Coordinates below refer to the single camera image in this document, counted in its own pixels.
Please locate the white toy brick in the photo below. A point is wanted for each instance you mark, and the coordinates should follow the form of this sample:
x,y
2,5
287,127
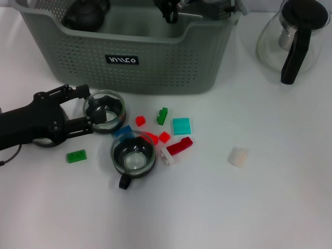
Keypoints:
x,y
167,157

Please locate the grey perforated storage bin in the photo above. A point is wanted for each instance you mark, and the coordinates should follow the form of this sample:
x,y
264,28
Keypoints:
x,y
155,72

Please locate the teal square toy plate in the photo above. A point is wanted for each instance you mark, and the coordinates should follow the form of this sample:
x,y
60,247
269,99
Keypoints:
x,y
181,126

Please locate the orange-red sloped toy brick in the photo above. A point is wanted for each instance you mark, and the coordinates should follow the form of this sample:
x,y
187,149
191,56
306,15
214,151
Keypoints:
x,y
153,138

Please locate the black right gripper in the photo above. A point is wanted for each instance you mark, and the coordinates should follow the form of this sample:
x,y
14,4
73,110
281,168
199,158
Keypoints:
x,y
207,3

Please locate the pale translucent toy brick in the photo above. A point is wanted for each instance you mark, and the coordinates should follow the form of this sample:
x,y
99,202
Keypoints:
x,y
238,157

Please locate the green stepped toy brick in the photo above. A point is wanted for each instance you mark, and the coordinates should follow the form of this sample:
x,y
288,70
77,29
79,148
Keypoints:
x,y
161,118

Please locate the metal right gripper connector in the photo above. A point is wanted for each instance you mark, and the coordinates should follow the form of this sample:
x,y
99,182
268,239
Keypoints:
x,y
244,7

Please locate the blue flat toy brick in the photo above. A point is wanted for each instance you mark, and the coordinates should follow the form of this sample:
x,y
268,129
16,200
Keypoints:
x,y
123,131

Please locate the black clay teapot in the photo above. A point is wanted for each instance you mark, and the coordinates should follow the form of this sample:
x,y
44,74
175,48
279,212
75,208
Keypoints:
x,y
85,16

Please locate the dark red long brick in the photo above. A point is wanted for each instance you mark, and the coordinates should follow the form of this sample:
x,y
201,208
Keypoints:
x,y
179,147

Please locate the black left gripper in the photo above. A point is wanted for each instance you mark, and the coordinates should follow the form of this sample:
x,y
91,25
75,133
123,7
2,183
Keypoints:
x,y
26,124

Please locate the small red toy brick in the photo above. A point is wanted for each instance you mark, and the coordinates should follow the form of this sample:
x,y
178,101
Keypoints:
x,y
164,137
140,121

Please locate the green flat toy brick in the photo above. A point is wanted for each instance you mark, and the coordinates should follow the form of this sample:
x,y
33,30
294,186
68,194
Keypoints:
x,y
76,156

